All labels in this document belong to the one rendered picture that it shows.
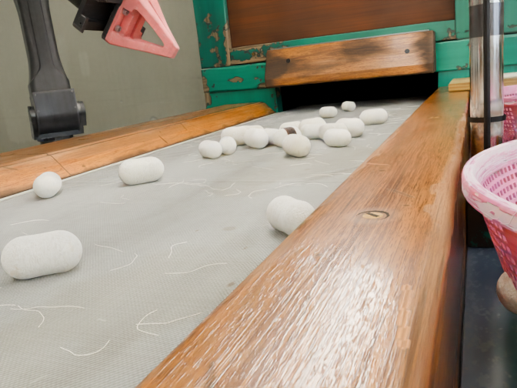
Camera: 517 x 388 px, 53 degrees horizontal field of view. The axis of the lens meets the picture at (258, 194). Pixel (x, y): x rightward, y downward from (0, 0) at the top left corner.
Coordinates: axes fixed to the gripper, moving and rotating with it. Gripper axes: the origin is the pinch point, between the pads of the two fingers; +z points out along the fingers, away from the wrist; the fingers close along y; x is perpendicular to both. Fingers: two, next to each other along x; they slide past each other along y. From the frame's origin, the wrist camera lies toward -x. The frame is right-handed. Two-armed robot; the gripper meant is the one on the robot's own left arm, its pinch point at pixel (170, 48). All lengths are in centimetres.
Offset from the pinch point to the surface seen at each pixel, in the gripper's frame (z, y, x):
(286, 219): 24.9, -31.0, -7.4
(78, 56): -108, 139, 76
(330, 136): 20.9, -2.4, -3.9
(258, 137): 14.6, -1.6, 1.2
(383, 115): 22.8, 14.7, -5.4
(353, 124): 21.5, 3.3, -4.9
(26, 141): -116, 140, 130
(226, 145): 13.0, -5.0, 2.8
